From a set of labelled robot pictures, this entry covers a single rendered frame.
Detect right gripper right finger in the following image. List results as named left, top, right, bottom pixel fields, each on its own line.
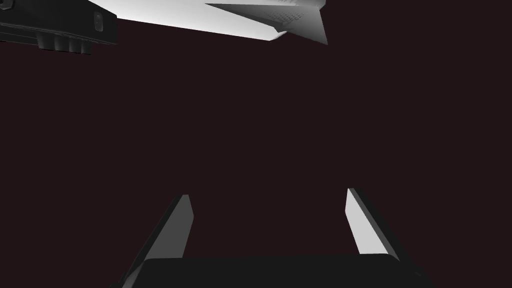
left=344, top=187, right=414, bottom=268

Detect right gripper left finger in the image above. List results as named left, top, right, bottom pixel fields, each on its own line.
left=109, top=194, right=195, bottom=288

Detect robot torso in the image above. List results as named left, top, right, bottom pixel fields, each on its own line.
left=87, top=0, right=329, bottom=46

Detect black ridged block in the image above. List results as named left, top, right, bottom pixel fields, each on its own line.
left=0, top=0, right=119, bottom=55

